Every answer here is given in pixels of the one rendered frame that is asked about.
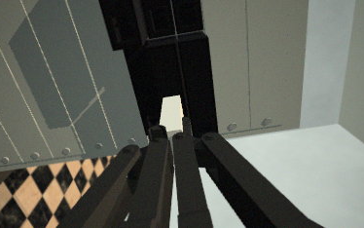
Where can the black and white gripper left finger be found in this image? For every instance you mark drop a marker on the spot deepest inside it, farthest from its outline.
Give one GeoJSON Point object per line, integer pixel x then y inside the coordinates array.
{"type": "Point", "coordinates": [107, 202]}

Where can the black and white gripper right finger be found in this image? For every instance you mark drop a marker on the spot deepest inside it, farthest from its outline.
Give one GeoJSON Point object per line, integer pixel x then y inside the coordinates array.
{"type": "Point", "coordinates": [256, 202]}

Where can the grey storage rack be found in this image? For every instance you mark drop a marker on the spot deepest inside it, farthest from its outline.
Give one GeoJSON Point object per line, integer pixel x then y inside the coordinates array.
{"type": "Point", "coordinates": [66, 96]}

